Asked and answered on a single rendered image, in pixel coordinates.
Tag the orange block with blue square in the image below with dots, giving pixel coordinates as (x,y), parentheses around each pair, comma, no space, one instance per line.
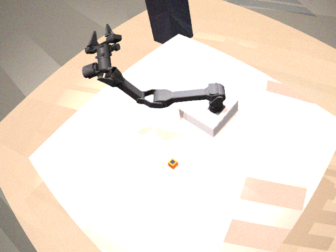
(173,163)

